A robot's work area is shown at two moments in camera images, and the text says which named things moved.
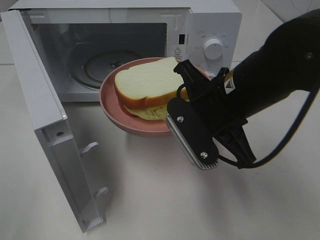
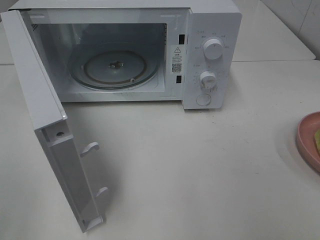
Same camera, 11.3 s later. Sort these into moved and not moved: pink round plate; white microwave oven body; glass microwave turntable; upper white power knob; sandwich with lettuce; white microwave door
Moved: sandwich with lettuce; pink round plate
Not moved: white microwave door; white microwave oven body; upper white power knob; glass microwave turntable
